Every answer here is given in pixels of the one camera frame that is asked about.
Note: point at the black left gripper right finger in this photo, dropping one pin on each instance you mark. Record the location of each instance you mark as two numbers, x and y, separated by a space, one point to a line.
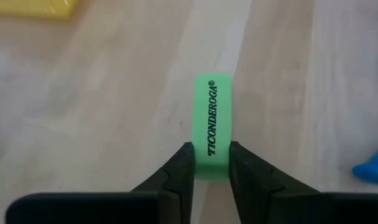
257 193

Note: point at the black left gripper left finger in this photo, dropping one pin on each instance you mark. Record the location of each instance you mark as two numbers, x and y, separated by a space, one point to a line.
176 186

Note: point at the green rectangular eraser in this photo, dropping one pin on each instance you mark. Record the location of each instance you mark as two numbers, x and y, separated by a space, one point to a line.
212 93

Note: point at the yellow plastic basket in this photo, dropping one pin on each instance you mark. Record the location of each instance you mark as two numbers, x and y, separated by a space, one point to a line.
27 7

